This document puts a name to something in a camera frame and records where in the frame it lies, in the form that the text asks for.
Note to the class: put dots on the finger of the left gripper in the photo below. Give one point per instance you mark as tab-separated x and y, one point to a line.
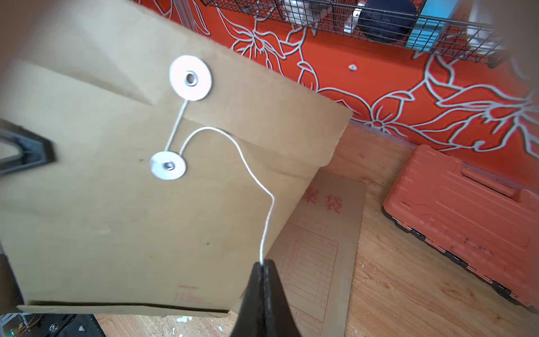
33	150

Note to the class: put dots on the red plastic tool case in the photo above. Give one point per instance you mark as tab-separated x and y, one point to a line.
484	226

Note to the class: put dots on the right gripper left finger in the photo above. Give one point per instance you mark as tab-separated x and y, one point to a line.
251	318

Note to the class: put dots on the dark blue round object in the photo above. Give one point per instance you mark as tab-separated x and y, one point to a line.
387	21

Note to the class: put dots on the black wire basket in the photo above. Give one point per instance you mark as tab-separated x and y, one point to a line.
458	30

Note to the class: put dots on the kraft file bag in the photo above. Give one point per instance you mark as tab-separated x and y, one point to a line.
178	161
315	253

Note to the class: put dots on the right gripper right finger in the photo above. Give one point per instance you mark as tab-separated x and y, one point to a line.
277	314

